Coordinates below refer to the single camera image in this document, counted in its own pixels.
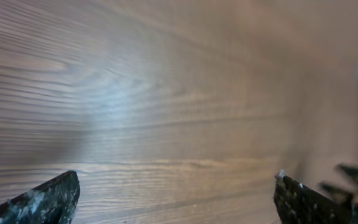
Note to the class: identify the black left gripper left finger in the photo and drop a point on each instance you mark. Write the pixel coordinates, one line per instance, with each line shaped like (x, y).
(53, 202)

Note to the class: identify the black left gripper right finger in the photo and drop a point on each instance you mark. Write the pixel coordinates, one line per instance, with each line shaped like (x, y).
(298, 204)

